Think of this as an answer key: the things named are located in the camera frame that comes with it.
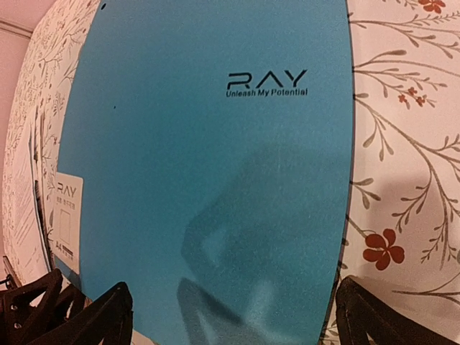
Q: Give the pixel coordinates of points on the lower paper sheet stack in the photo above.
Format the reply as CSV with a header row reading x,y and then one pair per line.
x,y
30,252

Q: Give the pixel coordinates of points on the blue file folder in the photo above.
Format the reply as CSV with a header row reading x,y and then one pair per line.
x,y
214,140

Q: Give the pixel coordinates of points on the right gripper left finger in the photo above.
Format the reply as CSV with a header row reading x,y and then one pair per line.
x,y
41,312

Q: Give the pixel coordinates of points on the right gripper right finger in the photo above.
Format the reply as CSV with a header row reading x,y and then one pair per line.
x,y
361,317

